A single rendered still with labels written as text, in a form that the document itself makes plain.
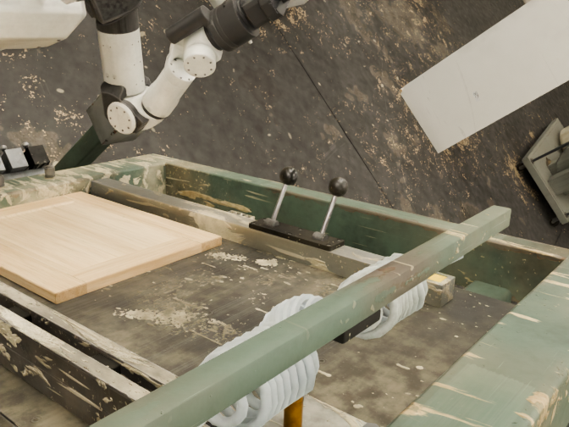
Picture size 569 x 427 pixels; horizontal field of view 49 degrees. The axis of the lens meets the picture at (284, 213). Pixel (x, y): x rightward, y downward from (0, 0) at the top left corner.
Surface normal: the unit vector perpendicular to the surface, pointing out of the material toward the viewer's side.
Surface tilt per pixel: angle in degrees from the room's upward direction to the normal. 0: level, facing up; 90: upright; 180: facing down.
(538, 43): 90
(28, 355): 90
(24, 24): 68
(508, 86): 90
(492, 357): 54
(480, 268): 90
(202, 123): 0
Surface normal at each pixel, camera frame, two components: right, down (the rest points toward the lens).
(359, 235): -0.62, 0.22
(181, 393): 0.03, -0.96
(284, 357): 0.78, 0.21
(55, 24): 0.64, 0.69
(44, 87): 0.65, -0.39
